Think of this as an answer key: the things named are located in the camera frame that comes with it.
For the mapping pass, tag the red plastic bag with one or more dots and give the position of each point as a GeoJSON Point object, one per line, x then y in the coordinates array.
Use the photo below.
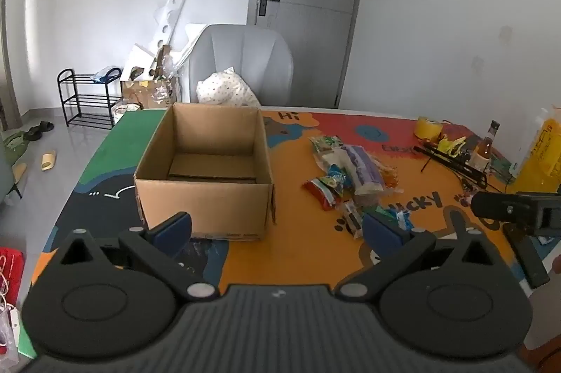
{"type": "Point", "coordinates": [12, 268]}

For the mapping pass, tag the white foam board with holes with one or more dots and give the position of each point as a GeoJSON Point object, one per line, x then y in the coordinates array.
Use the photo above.
{"type": "Point", "coordinates": [173, 13]}

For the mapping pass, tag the orange speckled snack packet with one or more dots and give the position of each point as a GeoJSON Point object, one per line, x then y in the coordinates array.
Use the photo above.
{"type": "Point", "coordinates": [389, 176]}

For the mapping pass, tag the white plastic bag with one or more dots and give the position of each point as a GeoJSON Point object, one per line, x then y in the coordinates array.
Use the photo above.
{"type": "Point", "coordinates": [8, 329]}

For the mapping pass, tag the black slipper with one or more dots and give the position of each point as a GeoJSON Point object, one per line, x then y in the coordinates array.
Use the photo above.
{"type": "Point", "coordinates": [46, 126]}
{"type": "Point", "coordinates": [31, 133]}

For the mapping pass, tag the orange white paper bag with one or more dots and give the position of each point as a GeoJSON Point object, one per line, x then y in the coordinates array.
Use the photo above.
{"type": "Point", "coordinates": [125, 112]}

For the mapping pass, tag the white plastic bottle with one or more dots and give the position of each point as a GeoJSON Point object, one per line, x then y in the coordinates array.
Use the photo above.
{"type": "Point", "coordinates": [528, 145]}

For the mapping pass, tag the small green fruit packet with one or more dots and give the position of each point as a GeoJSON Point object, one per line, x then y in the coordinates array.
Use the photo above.
{"type": "Point", "coordinates": [335, 185]}

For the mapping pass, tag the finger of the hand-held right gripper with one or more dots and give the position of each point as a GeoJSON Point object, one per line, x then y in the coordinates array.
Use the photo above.
{"type": "Point", "coordinates": [528, 259]}
{"type": "Point", "coordinates": [495, 206]}

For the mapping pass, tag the yellow slipper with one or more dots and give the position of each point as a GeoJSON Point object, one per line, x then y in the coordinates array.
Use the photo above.
{"type": "Point", "coordinates": [49, 161]}
{"type": "Point", "coordinates": [19, 172]}

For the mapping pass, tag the red snack packet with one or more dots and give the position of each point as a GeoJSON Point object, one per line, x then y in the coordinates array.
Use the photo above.
{"type": "Point", "coordinates": [320, 192]}

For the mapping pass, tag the polka dot pillow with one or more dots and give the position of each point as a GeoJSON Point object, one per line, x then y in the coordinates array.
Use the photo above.
{"type": "Point", "coordinates": [223, 90]}

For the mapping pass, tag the yellow clip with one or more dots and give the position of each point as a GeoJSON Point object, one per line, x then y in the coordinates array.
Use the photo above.
{"type": "Point", "coordinates": [451, 144]}

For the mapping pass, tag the yellow bag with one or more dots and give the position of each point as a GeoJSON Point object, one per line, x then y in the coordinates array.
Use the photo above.
{"type": "Point", "coordinates": [541, 162]}

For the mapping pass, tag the brown glass bottle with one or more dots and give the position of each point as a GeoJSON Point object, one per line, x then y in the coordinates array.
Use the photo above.
{"type": "Point", "coordinates": [484, 149]}

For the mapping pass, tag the plain white foam board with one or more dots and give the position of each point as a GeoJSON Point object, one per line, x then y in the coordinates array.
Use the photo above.
{"type": "Point", "coordinates": [138, 62]}

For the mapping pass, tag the grey armchair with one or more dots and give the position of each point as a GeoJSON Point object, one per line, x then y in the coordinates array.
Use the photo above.
{"type": "Point", "coordinates": [254, 57]}

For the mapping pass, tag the cardboard box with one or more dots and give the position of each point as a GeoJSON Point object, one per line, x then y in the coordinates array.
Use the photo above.
{"type": "Point", "coordinates": [206, 197]}

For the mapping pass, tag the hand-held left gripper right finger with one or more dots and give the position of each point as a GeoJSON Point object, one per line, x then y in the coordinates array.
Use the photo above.
{"type": "Point", "coordinates": [383, 235]}

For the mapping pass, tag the green foil packet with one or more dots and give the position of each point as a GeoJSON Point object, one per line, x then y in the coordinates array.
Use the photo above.
{"type": "Point", "coordinates": [389, 213]}

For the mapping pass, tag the person's right hand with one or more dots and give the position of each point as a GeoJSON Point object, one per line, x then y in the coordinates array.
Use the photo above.
{"type": "Point", "coordinates": [556, 263]}

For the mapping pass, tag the clear plastic wrap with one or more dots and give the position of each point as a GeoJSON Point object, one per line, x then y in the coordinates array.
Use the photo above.
{"type": "Point", "coordinates": [165, 70]}

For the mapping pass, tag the purple snack packet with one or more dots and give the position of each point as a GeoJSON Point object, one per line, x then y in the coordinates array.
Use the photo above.
{"type": "Point", "coordinates": [363, 167]}

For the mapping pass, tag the dark snack packet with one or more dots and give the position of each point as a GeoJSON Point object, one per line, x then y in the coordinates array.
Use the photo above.
{"type": "Point", "coordinates": [353, 219]}

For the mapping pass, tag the grey door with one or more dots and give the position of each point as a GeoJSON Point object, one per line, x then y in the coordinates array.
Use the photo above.
{"type": "Point", "coordinates": [307, 5]}

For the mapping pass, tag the black tripod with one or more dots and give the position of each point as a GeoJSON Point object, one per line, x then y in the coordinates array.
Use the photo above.
{"type": "Point", "coordinates": [451, 163]}

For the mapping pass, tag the clear white wafer packet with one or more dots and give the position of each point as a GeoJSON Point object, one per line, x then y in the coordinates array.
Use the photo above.
{"type": "Point", "coordinates": [336, 160]}

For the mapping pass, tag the taped brown carton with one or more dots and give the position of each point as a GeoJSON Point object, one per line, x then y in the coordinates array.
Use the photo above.
{"type": "Point", "coordinates": [140, 92]}

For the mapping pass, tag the yellow tape roll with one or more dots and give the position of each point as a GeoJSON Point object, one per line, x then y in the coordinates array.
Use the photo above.
{"type": "Point", "coordinates": [428, 128]}

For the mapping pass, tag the black shoe rack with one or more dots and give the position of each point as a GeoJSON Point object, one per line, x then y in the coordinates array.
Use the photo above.
{"type": "Point", "coordinates": [83, 101]}

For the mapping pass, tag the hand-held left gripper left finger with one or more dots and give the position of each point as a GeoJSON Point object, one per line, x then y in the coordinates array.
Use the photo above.
{"type": "Point", "coordinates": [173, 235]}

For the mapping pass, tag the green label bread packet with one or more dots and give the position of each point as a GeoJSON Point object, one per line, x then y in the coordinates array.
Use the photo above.
{"type": "Point", "coordinates": [326, 144]}

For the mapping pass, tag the blue white snack packet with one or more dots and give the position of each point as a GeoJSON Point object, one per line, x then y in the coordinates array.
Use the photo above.
{"type": "Point", "coordinates": [404, 219]}

